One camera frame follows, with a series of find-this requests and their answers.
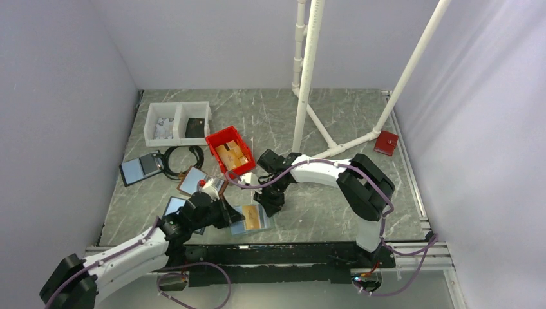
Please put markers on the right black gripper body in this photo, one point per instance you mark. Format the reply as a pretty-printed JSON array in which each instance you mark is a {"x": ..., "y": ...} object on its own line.
[{"x": 272, "y": 194}]

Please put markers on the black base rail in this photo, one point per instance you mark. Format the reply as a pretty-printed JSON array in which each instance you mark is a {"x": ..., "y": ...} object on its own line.
[{"x": 334, "y": 262}]

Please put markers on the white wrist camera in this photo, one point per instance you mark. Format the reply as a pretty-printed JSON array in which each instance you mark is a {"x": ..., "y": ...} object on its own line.
[
  {"x": 209, "y": 188},
  {"x": 248, "y": 180}
]

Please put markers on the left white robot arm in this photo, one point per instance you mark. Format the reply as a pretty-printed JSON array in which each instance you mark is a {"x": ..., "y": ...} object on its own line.
[{"x": 86, "y": 282}]

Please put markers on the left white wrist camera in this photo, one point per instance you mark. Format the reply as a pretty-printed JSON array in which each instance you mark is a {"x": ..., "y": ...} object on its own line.
[{"x": 209, "y": 188}]

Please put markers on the orange credit card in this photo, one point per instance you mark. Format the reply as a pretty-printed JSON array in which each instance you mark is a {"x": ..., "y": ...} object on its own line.
[{"x": 252, "y": 217}]

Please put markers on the navy blue card holder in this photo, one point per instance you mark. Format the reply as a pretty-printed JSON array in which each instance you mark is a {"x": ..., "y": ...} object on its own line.
[{"x": 182, "y": 217}]

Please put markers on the red plastic bin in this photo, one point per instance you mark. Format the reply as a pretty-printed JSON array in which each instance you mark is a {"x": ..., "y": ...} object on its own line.
[{"x": 223, "y": 136}]

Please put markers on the black wallet in bin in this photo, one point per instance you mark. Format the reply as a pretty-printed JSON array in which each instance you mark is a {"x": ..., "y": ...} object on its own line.
[{"x": 195, "y": 128}]

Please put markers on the brown boxes in red bin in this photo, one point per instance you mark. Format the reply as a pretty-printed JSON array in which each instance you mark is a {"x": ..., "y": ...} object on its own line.
[{"x": 231, "y": 155}]

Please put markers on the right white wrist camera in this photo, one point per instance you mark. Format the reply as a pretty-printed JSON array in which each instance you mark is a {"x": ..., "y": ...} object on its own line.
[{"x": 248, "y": 180}]

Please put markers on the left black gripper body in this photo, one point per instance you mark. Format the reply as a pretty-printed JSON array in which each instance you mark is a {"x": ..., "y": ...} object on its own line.
[{"x": 217, "y": 215}]

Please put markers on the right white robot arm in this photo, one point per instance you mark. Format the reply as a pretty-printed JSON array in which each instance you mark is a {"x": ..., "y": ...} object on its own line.
[{"x": 365, "y": 187}]

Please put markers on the red leather wallet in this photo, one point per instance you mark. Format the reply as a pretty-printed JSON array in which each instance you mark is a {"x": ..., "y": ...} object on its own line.
[{"x": 386, "y": 143}]

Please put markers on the white two-compartment bin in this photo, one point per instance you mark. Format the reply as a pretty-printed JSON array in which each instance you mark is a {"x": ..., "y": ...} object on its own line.
[{"x": 180, "y": 111}]

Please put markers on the white PVC pipe frame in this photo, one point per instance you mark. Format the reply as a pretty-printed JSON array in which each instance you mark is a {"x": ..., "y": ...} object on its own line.
[{"x": 358, "y": 44}]

